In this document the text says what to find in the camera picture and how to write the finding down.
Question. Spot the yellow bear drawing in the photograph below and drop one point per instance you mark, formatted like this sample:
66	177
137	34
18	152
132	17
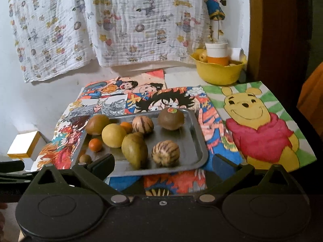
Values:
262	131

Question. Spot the large brown kiwi red sticker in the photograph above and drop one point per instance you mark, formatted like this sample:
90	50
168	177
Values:
171	118

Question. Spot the white paper roll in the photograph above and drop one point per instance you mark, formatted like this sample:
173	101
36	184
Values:
237	53

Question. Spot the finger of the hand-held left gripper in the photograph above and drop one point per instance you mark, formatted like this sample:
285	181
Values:
12	166
17	177

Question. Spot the cartoon figures poster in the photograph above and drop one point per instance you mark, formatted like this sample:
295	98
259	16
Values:
121	85

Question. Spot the striped round melon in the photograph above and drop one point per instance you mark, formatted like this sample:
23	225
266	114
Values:
142	124
165	153

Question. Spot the brown wooden door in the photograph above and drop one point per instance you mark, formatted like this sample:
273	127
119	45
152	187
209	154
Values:
272	30

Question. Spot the dark-haired figure poster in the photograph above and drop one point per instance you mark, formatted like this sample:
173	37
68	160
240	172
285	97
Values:
174	100

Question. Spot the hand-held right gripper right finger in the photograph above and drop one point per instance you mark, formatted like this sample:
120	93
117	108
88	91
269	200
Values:
220	164

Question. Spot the metal tray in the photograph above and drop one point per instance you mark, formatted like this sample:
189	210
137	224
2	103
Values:
186	141

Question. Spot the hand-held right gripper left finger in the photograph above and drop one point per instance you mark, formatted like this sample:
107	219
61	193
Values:
102	165

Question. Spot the white printed blanket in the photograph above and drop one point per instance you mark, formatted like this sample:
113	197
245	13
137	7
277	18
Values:
113	25

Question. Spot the white box with gold edges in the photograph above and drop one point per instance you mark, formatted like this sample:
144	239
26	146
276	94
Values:
24	143

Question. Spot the small brown kiwi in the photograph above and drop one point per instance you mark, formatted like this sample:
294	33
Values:
85	159

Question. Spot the small orange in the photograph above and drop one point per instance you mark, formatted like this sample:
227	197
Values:
126	127
95	145

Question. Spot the white and orange cup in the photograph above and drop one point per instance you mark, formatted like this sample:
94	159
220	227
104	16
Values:
217	51

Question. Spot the round yellow fruit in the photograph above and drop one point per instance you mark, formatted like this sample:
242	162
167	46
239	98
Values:
114	135

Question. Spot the yellow plastic bowl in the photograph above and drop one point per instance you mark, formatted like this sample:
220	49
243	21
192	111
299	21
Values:
219	74

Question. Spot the orange wooden chair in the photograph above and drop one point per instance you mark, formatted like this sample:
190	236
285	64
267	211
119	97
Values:
313	90

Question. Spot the dried flower stem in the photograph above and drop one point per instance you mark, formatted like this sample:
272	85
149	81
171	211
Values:
215	31

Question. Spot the yellow fruit in bowl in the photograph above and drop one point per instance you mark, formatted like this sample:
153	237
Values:
202	56

